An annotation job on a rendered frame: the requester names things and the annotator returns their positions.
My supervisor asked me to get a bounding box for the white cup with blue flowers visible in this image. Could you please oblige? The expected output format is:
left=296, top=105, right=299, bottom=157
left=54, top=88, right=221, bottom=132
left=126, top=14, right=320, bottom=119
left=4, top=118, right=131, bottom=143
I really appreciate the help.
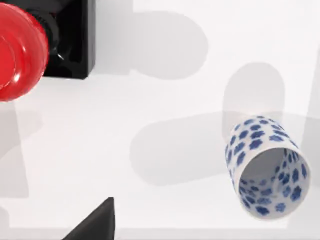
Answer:
left=224, top=115, right=312, bottom=221

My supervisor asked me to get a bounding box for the black square button base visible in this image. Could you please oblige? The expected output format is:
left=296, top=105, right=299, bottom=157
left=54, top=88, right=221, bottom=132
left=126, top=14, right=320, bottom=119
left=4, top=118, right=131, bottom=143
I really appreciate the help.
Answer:
left=4, top=0, right=97, bottom=81

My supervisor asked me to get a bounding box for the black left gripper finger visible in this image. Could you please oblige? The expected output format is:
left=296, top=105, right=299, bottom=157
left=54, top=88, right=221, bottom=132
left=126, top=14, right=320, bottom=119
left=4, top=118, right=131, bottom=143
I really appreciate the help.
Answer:
left=61, top=196, right=116, bottom=240

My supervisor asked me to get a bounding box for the red push button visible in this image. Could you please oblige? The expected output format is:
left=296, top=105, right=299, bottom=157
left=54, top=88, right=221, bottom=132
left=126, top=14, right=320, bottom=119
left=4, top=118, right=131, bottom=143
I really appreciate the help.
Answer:
left=0, top=1, right=50, bottom=103

